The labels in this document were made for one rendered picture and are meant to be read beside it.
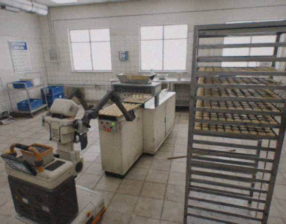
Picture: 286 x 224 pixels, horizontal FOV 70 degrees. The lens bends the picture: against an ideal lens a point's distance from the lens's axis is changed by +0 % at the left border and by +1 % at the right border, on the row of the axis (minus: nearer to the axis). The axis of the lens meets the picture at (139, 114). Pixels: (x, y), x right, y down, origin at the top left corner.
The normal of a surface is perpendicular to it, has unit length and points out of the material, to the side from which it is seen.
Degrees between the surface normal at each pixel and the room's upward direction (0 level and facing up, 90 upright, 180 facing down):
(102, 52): 90
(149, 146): 90
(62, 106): 47
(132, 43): 90
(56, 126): 82
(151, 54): 90
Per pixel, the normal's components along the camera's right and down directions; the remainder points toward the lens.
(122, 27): -0.24, 0.30
